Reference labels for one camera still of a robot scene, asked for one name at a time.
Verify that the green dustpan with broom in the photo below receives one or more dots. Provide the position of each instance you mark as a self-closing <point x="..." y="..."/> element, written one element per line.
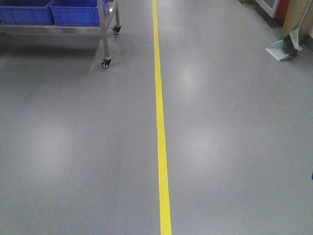
<point x="289" y="46"/>

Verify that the blue plastic bin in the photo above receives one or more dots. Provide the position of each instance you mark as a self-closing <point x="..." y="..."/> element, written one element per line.
<point x="26" y="12"/>
<point x="75" y="12"/>

